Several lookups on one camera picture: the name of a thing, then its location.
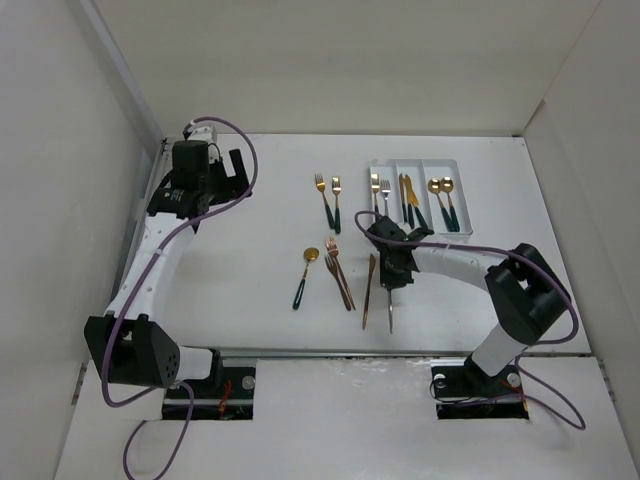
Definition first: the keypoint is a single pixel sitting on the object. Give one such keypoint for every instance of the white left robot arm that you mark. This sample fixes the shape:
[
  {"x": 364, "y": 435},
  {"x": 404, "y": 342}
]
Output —
[{"x": 128, "y": 343}]

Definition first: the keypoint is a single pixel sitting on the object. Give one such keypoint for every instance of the rose gold knife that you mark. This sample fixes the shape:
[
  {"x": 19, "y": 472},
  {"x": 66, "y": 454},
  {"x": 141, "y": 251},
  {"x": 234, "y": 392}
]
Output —
[{"x": 371, "y": 269}]

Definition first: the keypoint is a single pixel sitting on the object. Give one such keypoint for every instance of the rose gold fork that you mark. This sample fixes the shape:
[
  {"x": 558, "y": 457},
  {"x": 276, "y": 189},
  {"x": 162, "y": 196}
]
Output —
[
  {"x": 333, "y": 251},
  {"x": 332, "y": 268}
]

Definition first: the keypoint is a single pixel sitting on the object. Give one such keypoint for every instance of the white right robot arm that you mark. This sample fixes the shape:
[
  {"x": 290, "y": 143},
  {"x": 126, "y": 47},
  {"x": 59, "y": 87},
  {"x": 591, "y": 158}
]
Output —
[{"x": 527, "y": 296}]

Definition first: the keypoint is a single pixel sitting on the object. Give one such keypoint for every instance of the white three-compartment cutlery tray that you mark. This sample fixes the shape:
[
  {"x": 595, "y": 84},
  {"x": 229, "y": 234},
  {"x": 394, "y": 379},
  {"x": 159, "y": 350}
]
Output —
[{"x": 420, "y": 171}]

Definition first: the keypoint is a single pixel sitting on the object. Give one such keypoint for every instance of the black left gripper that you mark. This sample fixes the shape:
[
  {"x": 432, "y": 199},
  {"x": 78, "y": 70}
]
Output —
[{"x": 234, "y": 186}]

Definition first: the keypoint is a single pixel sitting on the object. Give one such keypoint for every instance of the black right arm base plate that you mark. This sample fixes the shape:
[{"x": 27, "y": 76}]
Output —
[{"x": 463, "y": 392}]

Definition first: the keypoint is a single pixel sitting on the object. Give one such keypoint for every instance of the gold spoon green handle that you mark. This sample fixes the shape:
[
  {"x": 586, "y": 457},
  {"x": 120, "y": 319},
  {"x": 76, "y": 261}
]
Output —
[
  {"x": 447, "y": 186},
  {"x": 310, "y": 254},
  {"x": 435, "y": 188}
]

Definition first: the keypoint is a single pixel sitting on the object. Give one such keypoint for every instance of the aluminium rail frame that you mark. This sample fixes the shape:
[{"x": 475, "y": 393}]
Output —
[{"x": 139, "y": 241}]

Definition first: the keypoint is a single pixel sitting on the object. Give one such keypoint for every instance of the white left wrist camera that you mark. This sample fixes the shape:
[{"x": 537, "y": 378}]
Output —
[{"x": 203, "y": 131}]

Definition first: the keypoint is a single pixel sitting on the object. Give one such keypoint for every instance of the silver fork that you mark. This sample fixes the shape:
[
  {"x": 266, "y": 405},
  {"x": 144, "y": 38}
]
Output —
[{"x": 385, "y": 190}]

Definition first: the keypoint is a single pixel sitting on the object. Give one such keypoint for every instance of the gold fork green handle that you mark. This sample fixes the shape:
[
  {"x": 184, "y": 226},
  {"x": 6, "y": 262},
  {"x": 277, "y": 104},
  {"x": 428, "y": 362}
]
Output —
[
  {"x": 336, "y": 190},
  {"x": 375, "y": 189},
  {"x": 321, "y": 187}
]

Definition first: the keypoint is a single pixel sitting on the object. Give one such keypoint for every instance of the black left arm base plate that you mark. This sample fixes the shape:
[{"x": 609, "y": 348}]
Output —
[{"x": 223, "y": 389}]

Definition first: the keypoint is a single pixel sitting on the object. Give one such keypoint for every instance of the silver slotted spoon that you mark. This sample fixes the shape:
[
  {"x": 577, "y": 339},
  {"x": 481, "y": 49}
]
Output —
[{"x": 390, "y": 310}]

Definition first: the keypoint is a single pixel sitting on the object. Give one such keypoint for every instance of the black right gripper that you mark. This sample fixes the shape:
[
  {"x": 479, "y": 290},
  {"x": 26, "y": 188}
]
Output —
[{"x": 392, "y": 281}]

